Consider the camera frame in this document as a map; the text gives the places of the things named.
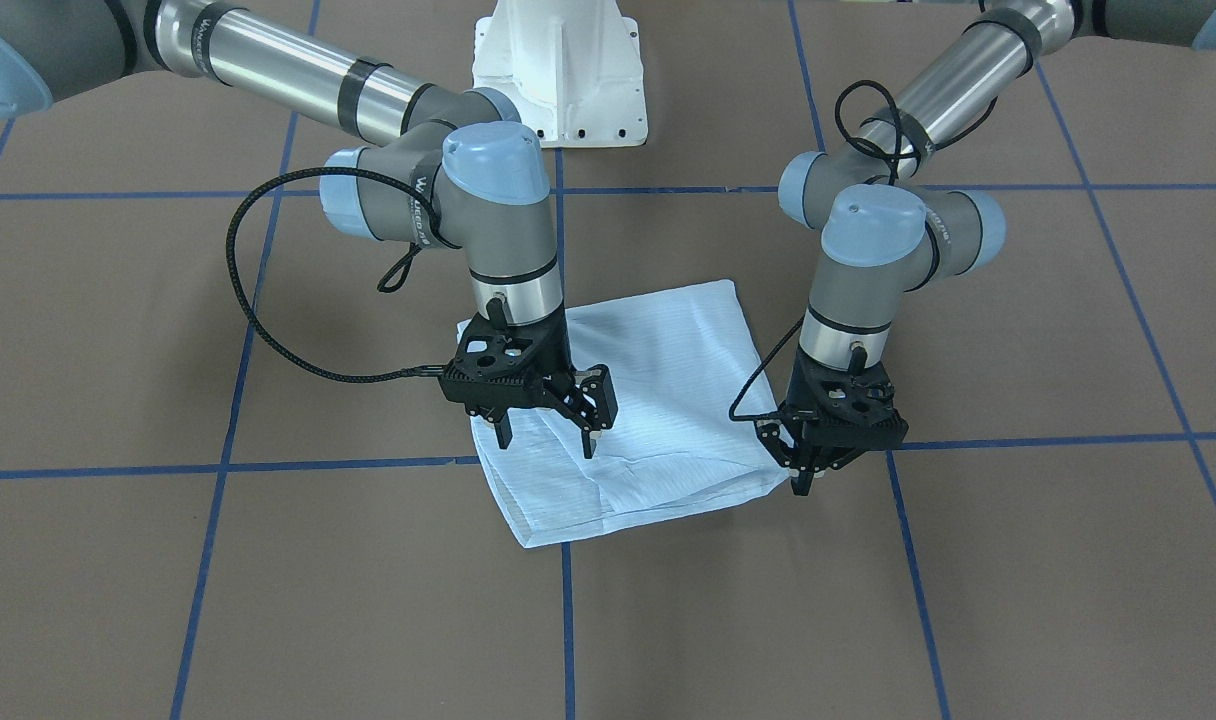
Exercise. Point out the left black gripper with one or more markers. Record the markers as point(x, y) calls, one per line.
point(797, 386)

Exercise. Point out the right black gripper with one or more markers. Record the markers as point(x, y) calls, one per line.
point(558, 357)

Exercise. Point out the light blue button shirt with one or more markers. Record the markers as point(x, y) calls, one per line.
point(678, 360)

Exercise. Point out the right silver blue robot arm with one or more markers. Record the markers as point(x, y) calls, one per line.
point(435, 170)

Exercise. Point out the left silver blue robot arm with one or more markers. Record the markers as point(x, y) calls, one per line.
point(881, 237)

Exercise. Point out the white camera pillar with base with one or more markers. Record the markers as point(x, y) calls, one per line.
point(574, 70)

